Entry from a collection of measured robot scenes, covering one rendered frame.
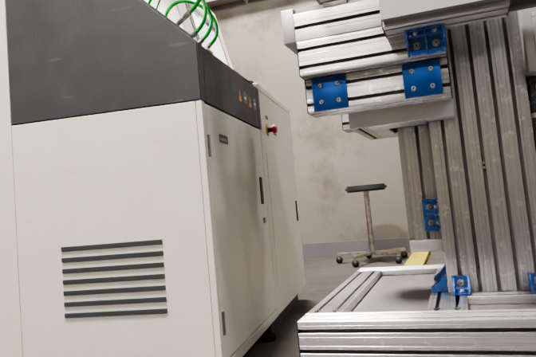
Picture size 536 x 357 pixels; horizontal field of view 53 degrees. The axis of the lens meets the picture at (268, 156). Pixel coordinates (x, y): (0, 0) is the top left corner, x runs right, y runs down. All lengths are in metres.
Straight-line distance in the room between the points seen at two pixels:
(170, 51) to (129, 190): 0.39
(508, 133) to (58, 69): 1.23
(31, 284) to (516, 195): 1.32
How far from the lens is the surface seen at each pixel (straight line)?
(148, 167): 1.48
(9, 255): 1.71
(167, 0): 2.36
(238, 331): 1.60
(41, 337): 1.68
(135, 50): 1.55
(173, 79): 1.48
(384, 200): 4.56
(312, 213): 4.68
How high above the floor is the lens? 0.50
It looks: 5 degrees up
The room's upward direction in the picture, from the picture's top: 5 degrees counter-clockwise
